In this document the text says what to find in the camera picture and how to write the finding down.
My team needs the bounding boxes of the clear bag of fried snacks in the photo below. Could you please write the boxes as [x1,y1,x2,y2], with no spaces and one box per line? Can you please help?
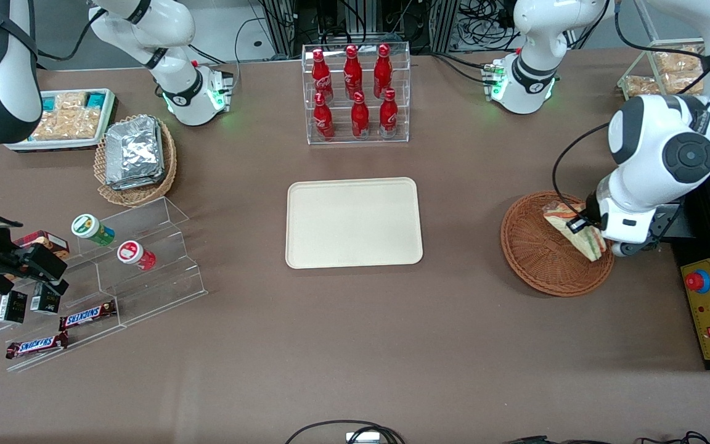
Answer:
[625,75,661,100]
[663,72,708,95]
[654,47,704,74]

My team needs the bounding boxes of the triangle sandwich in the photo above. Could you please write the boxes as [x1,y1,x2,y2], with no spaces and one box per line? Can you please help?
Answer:
[543,200,608,263]

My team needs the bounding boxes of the black cable loop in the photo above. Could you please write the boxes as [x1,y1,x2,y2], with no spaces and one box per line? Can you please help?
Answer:
[285,419,406,444]

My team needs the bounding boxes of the clear acrylic stepped display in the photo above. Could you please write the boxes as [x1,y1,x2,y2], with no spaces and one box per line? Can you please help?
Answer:
[0,196,209,372]

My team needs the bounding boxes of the round brown wicker basket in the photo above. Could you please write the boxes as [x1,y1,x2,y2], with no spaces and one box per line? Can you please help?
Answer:
[500,190,616,298]

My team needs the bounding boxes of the red cola bottle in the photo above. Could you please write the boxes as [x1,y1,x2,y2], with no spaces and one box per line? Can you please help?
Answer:
[312,49,333,102]
[351,91,370,139]
[343,44,364,99]
[379,88,399,138]
[373,44,393,99]
[313,91,335,140]

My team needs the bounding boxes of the light tan wicker basket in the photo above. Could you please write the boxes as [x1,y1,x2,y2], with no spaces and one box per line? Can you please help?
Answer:
[94,114,178,207]

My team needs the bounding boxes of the small black box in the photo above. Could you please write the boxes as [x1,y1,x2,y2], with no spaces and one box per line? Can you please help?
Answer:
[0,290,28,324]
[30,284,62,315]

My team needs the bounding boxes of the red can with white lid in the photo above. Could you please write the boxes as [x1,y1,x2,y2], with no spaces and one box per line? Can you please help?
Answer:
[116,240,157,271]

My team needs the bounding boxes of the Snickers chocolate bar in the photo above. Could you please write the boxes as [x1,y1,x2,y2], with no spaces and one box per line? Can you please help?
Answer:
[59,300,118,332]
[5,331,70,360]

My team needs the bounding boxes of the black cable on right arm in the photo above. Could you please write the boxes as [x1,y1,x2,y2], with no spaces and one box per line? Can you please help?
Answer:
[35,7,110,62]

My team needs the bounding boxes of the white wire rack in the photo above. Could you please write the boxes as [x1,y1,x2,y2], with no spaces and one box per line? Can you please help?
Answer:
[617,38,710,102]

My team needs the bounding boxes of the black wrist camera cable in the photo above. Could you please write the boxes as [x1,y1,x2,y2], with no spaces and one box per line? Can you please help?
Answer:
[552,121,611,220]

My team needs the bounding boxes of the black cable bundle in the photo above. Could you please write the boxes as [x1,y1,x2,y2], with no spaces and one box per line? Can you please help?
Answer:
[454,0,523,53]

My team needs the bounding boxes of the brown chocolate box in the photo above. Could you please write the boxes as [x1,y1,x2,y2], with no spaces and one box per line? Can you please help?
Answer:
[13,230,70,260]

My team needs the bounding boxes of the clear bag of crackers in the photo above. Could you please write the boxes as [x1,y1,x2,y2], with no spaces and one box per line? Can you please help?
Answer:
[30,108,102,141]
[53,92,88,112]

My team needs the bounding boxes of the beige rectangular tray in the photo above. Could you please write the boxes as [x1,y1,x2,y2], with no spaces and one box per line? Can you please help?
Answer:
[285,177,423,270]

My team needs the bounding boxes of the white snack tray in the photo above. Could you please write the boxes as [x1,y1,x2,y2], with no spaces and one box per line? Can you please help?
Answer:
[4,88,118,153]

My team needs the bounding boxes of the clear acrylic bottle rack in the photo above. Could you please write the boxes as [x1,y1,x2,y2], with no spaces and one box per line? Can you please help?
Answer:
[301,42,411,146]

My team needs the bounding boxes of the green can with white lid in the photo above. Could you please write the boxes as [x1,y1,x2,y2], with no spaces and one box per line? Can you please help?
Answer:
[71,213,116,247]

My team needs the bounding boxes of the silver foil pack stack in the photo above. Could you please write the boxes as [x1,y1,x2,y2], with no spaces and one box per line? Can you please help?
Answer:
[105,117,166,191]

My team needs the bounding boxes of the aluminium frame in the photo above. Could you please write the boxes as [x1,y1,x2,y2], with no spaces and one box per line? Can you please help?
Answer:
[264,0,462,57]

